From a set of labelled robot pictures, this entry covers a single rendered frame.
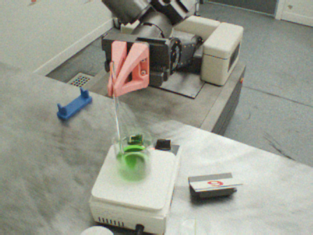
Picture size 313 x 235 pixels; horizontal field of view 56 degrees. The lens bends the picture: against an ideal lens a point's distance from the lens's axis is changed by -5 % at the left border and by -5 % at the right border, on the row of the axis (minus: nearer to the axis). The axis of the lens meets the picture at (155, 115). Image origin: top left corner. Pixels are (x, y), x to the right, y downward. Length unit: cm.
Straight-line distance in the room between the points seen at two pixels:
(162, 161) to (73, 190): 19
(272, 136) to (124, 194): 148
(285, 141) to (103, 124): 133
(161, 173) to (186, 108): 88
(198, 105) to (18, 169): 92
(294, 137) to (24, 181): 159
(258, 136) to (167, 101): 67
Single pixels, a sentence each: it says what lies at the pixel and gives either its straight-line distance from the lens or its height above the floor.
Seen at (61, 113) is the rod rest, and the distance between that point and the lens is 78.
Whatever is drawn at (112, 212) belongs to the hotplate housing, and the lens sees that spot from 52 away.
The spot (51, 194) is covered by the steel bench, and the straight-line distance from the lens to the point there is 63.
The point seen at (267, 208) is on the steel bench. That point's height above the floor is 75.
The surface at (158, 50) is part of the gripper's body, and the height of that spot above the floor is 103.
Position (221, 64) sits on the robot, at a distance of 147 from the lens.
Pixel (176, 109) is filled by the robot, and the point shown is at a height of 37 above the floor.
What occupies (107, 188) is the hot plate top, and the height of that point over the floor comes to 84.
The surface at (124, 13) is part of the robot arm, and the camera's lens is 51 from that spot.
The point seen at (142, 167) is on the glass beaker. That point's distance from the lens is 48.
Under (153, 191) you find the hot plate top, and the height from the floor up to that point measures 84.
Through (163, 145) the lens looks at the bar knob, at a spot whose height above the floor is 81.
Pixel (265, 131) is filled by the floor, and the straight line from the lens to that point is 191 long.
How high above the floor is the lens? 125
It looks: 41 degrees down
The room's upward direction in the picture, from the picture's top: straight up
